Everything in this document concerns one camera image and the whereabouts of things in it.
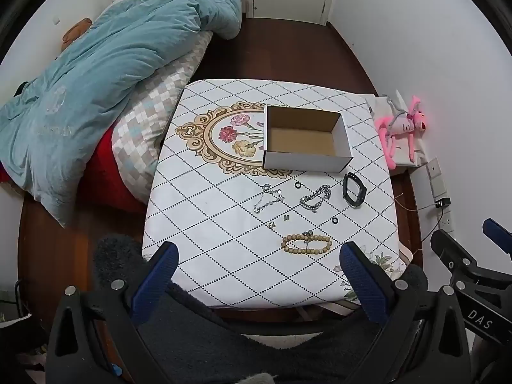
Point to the brown plush toy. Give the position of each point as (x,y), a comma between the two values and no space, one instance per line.
(78,30)

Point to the small silver pendant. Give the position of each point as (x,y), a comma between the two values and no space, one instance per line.
(307,233)

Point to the white wall socket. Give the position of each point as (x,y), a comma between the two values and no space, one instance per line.
(439,188)

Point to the pink plush toy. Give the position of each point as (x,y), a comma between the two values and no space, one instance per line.
(400,126)

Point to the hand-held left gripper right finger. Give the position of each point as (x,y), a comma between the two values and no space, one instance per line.
(362,280)

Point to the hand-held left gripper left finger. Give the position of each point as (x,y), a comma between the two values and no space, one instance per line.
(156,278)

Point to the black charger plug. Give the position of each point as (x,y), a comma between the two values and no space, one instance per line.
(443,202)

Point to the white paper bag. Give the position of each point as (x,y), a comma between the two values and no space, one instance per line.
(380,106)

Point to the red blanket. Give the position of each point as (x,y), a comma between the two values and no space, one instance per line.
(100,172)

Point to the black smart band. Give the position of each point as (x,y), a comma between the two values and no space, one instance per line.
(359,183)

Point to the white wall switch plate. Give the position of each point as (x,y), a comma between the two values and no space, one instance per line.
(434,168)

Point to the black cloth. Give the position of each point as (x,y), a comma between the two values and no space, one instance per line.
(22,88)

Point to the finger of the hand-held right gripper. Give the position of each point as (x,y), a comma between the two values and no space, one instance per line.
(446,244)
(497,231)

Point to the checkered pillow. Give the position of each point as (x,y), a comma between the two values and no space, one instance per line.
(152,120)

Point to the white cardboard box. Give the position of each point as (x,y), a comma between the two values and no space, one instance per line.
(300,142)

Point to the light blue duvet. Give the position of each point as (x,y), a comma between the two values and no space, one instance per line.
(100,88)

